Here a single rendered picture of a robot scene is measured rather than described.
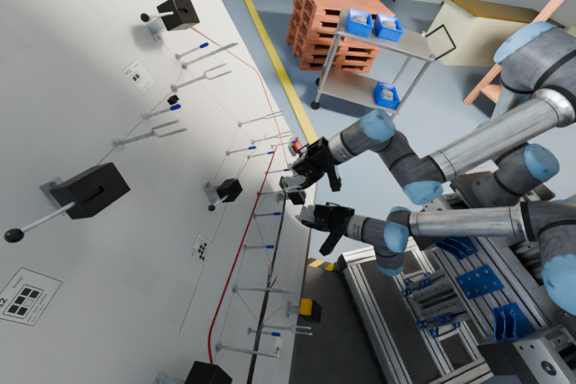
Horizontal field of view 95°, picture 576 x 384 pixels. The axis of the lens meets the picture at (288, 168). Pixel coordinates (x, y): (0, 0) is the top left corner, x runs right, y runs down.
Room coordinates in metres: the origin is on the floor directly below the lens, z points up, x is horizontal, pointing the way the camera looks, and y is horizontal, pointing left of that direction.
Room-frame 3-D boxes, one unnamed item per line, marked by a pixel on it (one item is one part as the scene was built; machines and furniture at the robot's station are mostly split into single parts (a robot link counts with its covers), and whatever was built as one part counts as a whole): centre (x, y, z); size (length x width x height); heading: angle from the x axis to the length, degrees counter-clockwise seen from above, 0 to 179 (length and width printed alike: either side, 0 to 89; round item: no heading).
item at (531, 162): (0.78, -0.78, 1.33); 0.13 x 0.12 x 0.14; 33
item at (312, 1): (3.88, -0.04, 0.41); 1.14 x 0.82 x 0.81; 120
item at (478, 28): (5.90, -2.82, 0.41); 2.32 x 0.74 x 0.83; 121
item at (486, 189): (0.78, -0.78, 1.21); 0.15 x 0.15 x 0.10
